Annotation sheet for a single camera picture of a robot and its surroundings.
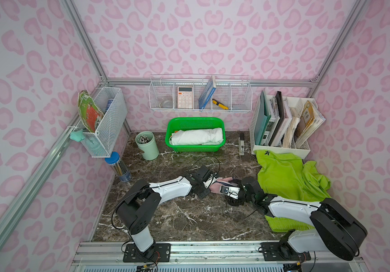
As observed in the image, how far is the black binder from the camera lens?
0.88 m

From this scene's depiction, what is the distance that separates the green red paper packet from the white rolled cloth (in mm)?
412

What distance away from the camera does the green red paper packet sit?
0.69 m

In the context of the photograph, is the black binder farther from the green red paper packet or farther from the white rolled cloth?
the green red paper packet

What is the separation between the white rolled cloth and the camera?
1.03m

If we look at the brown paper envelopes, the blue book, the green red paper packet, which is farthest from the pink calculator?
the brown paper envelopes
